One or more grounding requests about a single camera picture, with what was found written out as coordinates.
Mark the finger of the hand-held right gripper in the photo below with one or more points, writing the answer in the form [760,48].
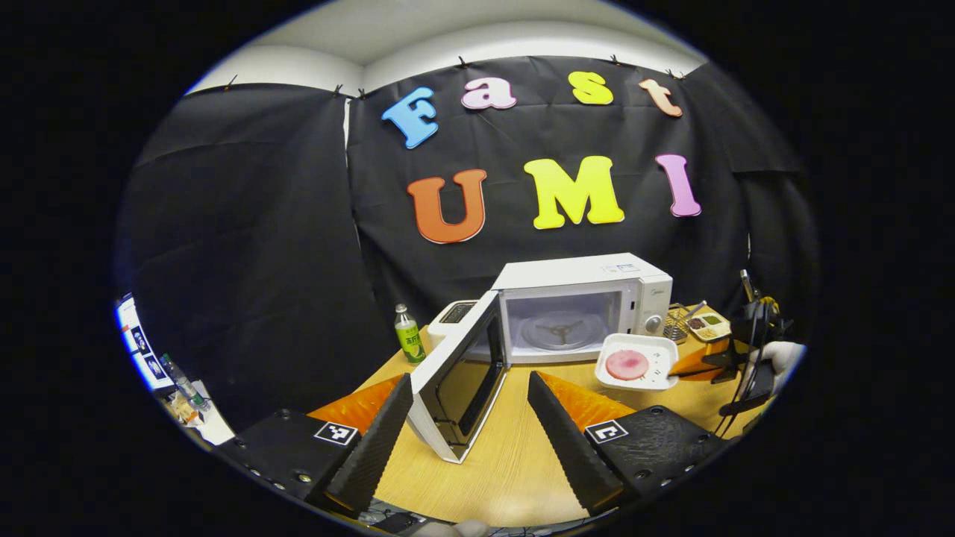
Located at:
[705,367]

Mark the white food tray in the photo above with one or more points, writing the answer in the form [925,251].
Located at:
[660,350]

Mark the green label drink bottle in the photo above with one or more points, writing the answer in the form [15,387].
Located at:
[409,339]

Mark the white toaster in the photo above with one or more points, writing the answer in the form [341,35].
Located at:
[442,332]

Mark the white printed board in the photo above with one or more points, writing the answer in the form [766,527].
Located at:
[142,343]

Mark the clear plastic bottle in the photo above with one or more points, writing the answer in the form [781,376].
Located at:
[183,384]

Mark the divided white condiment dish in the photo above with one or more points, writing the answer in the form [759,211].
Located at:
[709,327]

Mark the white microwave oven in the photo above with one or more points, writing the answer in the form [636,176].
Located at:
[567,272]

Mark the pink ham slice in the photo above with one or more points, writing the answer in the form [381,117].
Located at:
[627,365]

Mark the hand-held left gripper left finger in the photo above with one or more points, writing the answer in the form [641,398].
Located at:
[373,447]

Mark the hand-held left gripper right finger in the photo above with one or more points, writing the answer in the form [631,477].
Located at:
[571,447]

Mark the black backdrop cloth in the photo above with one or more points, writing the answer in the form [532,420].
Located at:
[261,261]

